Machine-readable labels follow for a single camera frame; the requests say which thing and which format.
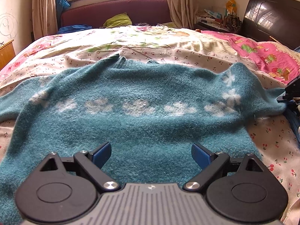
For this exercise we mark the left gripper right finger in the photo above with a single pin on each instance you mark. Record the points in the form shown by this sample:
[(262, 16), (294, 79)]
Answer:
[(212, 167)]

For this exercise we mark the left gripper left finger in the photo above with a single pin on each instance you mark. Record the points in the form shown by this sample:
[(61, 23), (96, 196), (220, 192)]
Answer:
[(89, 166)]

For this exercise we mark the teal fuzzy sweater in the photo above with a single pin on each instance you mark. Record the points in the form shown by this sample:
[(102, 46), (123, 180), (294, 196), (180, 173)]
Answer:
[(151, 114)]

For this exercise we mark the floral pink quilt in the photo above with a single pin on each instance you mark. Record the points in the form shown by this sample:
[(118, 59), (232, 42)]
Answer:
[(284, 62)]

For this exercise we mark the cherry print bed sheet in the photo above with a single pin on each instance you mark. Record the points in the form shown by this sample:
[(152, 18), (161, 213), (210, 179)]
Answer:
[(272, 136)]

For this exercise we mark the dark wooden headboard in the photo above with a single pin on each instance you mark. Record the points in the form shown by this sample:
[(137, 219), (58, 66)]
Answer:
[(278, 20)]

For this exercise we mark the brown patterned handbag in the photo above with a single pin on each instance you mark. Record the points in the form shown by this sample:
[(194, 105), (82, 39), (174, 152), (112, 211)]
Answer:
[(233, 24)]

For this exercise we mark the yellow flower decoration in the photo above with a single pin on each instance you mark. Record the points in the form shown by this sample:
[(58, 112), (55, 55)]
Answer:
[(231, 8)]

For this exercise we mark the cluttered nightstand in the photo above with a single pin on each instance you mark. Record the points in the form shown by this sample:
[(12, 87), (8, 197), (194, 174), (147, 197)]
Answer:
[(209, 20)]

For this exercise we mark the right beige curtain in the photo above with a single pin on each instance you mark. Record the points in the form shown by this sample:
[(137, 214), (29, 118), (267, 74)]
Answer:
[(182, 13)]

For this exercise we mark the beige curtain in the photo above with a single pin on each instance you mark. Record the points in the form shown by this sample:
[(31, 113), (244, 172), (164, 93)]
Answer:
[(182, 13), (44, 18)]

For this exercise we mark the blue cloth on sofa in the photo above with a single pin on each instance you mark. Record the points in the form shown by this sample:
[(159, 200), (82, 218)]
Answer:
[(74, 28)]

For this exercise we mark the wooden side cabinet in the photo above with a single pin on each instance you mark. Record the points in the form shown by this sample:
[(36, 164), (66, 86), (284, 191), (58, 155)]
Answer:
[(7, 53)]

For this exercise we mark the green cushion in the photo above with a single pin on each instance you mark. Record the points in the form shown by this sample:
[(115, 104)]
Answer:
[(118, 20)]

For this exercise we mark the maroon sofa bench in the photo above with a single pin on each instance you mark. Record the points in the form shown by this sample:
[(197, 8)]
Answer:
[(152, 12)]

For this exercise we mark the left beige curtain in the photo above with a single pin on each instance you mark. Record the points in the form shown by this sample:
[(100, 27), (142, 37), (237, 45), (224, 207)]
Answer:
[(44, 18)]

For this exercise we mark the blue plastic bag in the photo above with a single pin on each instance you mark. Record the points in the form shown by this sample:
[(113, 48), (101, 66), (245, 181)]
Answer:
[(61, 5)]

